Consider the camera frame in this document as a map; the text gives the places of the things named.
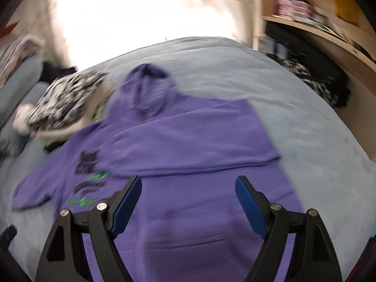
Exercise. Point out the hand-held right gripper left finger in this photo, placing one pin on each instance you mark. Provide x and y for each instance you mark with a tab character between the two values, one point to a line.
126	208

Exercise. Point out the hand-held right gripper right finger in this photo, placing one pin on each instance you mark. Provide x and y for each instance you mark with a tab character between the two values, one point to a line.
249	205

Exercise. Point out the purple hoodie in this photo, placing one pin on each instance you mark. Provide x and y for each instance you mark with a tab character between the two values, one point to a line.
191	129

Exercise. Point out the black folded garment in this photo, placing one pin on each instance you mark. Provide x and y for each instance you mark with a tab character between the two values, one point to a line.
54	148

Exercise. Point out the pink white plush cat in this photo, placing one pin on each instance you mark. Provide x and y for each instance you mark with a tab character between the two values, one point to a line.
22	117

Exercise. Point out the black white patterned cloth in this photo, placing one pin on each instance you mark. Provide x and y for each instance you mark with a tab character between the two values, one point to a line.
317	76

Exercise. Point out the grey rolled blanket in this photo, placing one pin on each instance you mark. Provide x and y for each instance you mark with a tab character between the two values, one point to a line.
17	73

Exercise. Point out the pale floral folded blanket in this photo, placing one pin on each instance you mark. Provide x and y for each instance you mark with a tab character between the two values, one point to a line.
17	50

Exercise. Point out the wooden bookshelf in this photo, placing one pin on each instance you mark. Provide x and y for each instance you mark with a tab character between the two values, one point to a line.
308	26

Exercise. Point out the stack of pink boxes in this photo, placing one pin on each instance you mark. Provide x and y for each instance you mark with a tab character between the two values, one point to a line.
293	8

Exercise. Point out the floral sheer curtain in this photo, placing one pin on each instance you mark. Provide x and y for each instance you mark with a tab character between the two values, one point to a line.
147	6

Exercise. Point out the yellow paper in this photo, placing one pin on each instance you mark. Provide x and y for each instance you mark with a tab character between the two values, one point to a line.
346	7

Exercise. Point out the red wall shelf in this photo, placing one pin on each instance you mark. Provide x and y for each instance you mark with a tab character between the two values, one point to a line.
6	30

